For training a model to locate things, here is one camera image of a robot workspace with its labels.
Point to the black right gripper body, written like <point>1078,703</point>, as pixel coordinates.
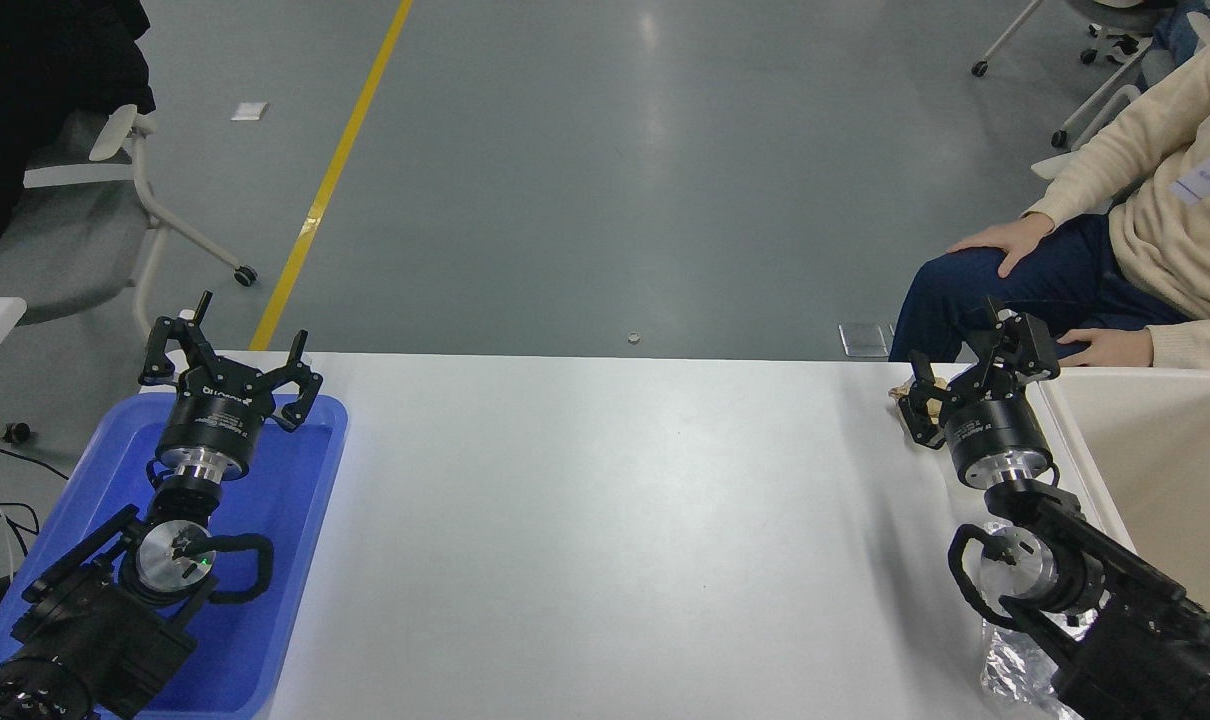
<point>995,430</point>

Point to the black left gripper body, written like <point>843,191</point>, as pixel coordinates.
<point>210,425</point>

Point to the person's left hand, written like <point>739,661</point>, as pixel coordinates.
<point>1110,348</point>

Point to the person's right hand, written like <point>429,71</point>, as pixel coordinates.
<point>1015,235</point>

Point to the crumpled tan paper ball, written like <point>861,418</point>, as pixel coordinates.
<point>899,393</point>

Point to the metal floor plate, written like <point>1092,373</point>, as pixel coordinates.
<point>862,340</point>

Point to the blue plastic tray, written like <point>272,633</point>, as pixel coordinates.
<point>295,500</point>

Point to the large pale bin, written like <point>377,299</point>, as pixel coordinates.
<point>1165,470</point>

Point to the person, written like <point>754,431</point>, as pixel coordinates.
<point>1165,220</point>
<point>1175,35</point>

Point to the black caster wheel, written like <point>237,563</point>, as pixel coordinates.
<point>16,433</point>

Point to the white paper scrap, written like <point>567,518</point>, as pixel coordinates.
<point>250,111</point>

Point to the white name badge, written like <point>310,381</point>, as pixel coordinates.
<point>1200,183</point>

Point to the silver foil tray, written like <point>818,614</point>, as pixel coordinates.
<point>1015,680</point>

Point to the black jacket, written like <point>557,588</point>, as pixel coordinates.
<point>35,100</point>

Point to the grey office chair white frame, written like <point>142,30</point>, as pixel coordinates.
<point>55,260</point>

